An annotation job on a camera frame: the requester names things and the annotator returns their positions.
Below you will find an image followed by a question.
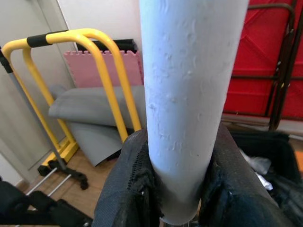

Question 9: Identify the black suitcase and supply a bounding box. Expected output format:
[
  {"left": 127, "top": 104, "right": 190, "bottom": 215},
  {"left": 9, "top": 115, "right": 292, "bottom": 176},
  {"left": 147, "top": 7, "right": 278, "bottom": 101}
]
[{"left": 228, "top": 130, "right": 303, "bottom": 227}]

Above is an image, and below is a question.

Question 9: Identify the chrome bench bar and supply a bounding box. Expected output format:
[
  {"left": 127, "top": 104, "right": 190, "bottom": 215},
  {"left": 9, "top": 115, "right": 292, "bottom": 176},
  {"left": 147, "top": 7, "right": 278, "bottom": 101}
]
[
  {"left": 26, "top": 167, "right": 59, "bottom": 197},
  {"left": 47, "top": 174, "right": 72, "bottom": 197}
]

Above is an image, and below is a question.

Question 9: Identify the black foam mat stack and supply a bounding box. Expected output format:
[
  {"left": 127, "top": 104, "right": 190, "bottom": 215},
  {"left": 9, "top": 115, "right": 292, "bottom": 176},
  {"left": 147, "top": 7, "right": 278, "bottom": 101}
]
[{"left": 77, "top": 38, "right": 140, "bottom": 52}]

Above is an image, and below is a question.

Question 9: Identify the yellow metal exercise frame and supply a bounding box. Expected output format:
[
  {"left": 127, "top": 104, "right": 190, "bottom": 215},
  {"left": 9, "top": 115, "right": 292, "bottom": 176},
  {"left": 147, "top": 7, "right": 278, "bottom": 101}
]
[{"left": 0, "top": 27, "right": 143, "bottom": 166}]

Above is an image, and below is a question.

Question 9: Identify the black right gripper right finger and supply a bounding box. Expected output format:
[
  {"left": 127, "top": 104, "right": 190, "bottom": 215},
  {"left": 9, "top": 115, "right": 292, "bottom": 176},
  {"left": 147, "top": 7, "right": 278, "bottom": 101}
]
[{"left": 197, "top": 122, "right": 298, "bottom": 227}]

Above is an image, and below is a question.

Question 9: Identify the small black bench pad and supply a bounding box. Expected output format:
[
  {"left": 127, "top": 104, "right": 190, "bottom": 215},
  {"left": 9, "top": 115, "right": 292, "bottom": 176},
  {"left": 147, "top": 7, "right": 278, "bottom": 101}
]
[{"left": 55, "top": 198, "right": 93, "bottom": 227}]

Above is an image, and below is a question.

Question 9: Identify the grey rolled mat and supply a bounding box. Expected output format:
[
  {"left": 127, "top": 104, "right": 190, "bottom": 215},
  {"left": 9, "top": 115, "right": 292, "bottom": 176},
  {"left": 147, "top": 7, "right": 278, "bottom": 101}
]
[{"left": 48, "top": 84, "right": 148, "bottom": 168}]

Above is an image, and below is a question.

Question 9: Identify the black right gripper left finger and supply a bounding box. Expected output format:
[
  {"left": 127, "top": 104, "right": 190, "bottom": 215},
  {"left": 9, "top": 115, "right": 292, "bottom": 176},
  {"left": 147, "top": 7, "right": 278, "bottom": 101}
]
[{"left": 91, "top": 129, "right": 165, "bottom": 227}]

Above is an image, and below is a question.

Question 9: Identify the pink foam mat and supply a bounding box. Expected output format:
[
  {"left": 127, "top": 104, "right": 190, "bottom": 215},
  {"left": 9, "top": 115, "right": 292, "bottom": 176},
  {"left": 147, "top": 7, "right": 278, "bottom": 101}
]
[{"left": 63, "top": 49, "right": 144, "bottom": 89}]

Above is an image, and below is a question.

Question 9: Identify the clear bubble wrap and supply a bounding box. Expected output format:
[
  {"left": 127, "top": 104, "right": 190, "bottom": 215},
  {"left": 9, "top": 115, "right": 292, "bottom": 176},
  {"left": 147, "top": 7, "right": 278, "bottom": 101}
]
[{"left": 246, "top": 156, "right": 274, "bottom": 191}]

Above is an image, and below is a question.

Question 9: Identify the red folding table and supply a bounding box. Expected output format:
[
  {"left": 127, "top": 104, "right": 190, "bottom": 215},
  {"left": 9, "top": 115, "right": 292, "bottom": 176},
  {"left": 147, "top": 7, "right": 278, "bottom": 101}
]
[{"left": 222, "top": 0, "right": 303, "bottom": 122}]

